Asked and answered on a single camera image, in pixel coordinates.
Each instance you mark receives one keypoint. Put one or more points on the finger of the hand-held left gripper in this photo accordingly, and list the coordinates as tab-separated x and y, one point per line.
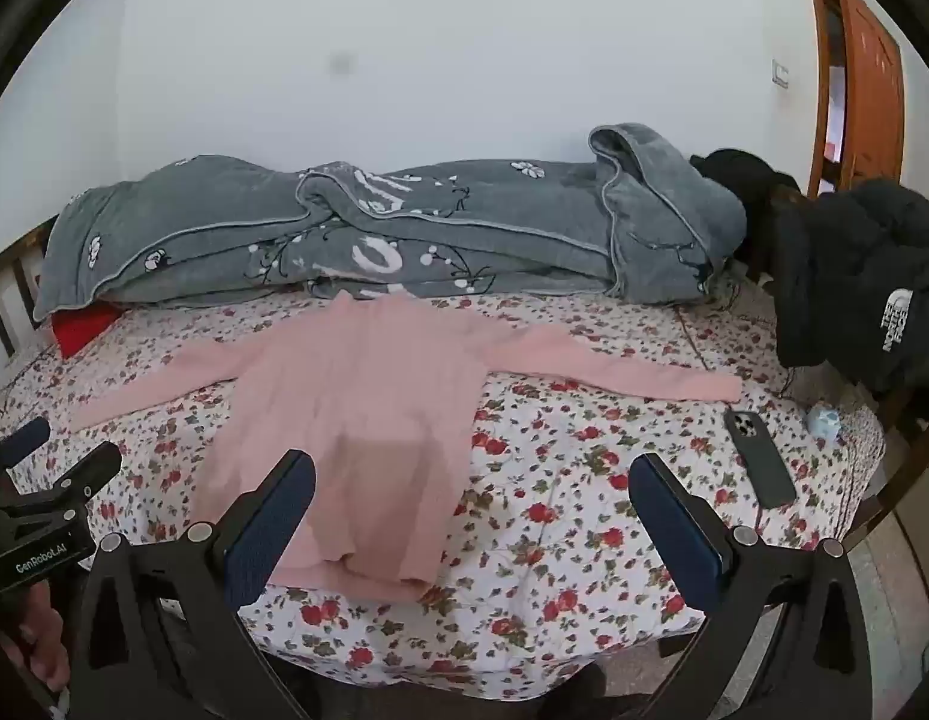
82	472
26	441

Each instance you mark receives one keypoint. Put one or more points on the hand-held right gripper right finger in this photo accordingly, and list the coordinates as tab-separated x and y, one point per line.
674	532

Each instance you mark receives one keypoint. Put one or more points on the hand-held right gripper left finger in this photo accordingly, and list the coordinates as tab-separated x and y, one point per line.
277	525

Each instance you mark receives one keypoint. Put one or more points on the pink knit sweater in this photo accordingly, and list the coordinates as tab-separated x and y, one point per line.
344	405

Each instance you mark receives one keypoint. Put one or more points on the person's left hand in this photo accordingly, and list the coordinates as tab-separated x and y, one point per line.
48	645

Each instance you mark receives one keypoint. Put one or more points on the smartphone in dark case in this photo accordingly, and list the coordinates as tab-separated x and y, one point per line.
760	457

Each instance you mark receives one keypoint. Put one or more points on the red cloth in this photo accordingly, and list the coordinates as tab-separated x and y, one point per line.
82	330

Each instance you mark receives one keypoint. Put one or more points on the floral bed sheet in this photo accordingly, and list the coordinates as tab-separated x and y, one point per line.
569	465

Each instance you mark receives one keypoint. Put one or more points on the small light blue toy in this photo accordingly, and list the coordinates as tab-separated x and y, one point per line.
825	421

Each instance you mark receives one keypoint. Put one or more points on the black puffer jacket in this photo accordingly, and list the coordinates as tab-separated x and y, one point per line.
846	277

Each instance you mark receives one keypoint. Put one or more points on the grey floral blanket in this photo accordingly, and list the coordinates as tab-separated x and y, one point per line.
509	225

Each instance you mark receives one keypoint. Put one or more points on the black garment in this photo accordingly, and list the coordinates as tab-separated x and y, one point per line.
734	172

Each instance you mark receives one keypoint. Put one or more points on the orange wooden door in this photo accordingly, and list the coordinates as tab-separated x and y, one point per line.
873	90

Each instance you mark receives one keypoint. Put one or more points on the white wall switch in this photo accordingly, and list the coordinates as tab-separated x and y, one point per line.
780	73

